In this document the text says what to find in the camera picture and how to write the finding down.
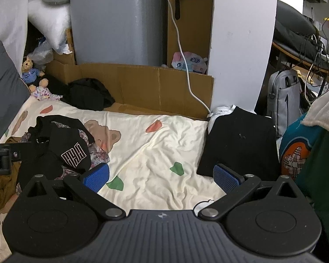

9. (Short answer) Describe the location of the dark grey padded bag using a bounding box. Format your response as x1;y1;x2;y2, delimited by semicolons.
274;0;318;37

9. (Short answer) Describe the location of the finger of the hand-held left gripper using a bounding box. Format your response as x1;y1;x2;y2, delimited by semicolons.
10;141;34;160

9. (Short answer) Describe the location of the white pillow in plastic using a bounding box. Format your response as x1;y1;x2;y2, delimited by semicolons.
27;0;73;55

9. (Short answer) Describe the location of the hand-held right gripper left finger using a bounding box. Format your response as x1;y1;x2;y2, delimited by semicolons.
16;162;127;222

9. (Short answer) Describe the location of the clear plastic bag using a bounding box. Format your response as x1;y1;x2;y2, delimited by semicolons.
30;42;55;66

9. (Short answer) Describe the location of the low folded cardboard sheet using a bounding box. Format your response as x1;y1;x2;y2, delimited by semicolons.
45;52;215;121

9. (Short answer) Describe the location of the grey wrapped mattress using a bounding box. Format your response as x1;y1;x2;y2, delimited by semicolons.
69;0;169;67

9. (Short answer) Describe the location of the green and teal jacket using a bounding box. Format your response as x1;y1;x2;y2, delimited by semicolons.
279;82;329;252

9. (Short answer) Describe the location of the crumpled black garment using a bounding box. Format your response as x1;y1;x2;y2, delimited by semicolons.
40;75;116;112

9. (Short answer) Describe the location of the brown garment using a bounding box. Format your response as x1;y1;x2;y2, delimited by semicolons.
0;135;24;214

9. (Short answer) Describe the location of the grey backpack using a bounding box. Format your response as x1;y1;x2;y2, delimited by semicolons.
266;69;304;138

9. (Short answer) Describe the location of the folded black sweater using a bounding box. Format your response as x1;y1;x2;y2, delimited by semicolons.
197;106;281;183

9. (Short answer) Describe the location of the pink and blue wipes packet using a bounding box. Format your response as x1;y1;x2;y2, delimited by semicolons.
171;52;209;74

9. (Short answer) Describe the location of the bundle of cables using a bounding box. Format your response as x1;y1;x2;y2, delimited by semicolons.
297;27;329;107

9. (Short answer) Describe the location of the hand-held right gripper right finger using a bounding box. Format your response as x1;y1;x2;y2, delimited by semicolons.
197;163;308;222

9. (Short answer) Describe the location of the white garment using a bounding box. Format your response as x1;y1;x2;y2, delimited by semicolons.
207;105;235;129

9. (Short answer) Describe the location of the grey pillow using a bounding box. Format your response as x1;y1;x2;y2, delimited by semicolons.
0;41;31;143

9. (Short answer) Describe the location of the wooden desk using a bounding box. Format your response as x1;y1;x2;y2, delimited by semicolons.
271;40;329;75

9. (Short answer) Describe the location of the teddy bear in blue shirt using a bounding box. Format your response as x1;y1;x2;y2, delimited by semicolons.
21;55;49;93

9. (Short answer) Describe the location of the white cable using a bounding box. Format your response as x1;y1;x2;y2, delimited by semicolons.
165;0;213;115

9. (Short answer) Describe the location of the plush toy in floral dress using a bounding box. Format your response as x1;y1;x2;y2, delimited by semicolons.
30;86;64;101

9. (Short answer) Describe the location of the tall cardboard sheet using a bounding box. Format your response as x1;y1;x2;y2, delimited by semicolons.
167;0;215;76

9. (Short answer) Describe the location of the cream printed bed sheet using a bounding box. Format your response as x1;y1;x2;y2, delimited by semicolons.
0;96;228;256

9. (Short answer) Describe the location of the black bear-print hoodie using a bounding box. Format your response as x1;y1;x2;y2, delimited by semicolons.
15;114;111;195

